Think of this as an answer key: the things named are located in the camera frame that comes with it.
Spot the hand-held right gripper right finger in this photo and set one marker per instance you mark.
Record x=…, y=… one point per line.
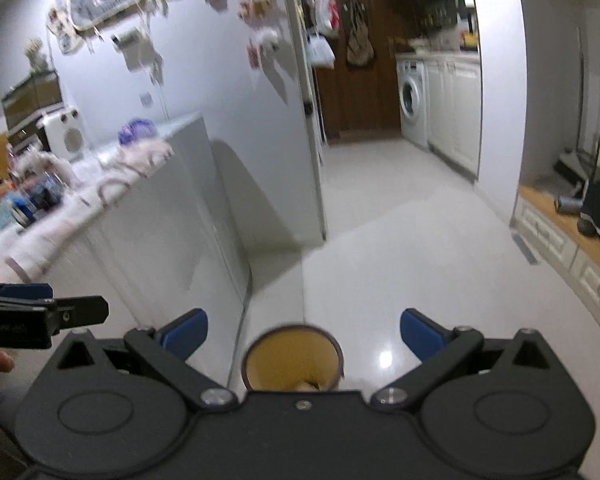
x=420, y=332

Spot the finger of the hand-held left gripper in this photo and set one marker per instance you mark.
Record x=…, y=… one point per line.
x=27, y=291
x=80, y=311

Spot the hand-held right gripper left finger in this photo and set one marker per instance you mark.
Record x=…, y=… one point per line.
x=186, y=332

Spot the yellow trash bin brown rim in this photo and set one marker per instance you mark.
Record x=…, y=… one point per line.
x=280, y=357

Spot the white counter cabinet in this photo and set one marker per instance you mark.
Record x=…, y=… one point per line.
x=145, y=230

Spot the beige paper scrap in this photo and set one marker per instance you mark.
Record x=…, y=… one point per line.
x=311, y=386

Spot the white air purifier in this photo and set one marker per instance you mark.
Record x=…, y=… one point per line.
x=65, y=132

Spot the white low cabinet wooden top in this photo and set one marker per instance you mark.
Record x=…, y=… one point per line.
x=555, y=232

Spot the purple fluffy item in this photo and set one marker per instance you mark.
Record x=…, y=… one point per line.
x=136, y=131

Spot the glass tank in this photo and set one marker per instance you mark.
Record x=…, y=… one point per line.
x=30, y=97

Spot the grey cylinder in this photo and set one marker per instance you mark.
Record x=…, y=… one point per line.
x=567, y=204

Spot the white kitchen cabinets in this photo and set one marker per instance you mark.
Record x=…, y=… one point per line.
x=455, y=110

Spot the white washing machine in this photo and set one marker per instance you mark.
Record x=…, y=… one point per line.
x=414, y=100

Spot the brown wooden door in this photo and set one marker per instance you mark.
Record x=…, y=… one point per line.
x=365, y=95

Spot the brown hanging bag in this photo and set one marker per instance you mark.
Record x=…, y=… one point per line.
x=360, y=42

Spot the white plastic bag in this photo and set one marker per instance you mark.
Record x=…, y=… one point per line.
x=321, y=51

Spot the red and white hanging bag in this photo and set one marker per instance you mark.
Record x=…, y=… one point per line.
x=327, y=12

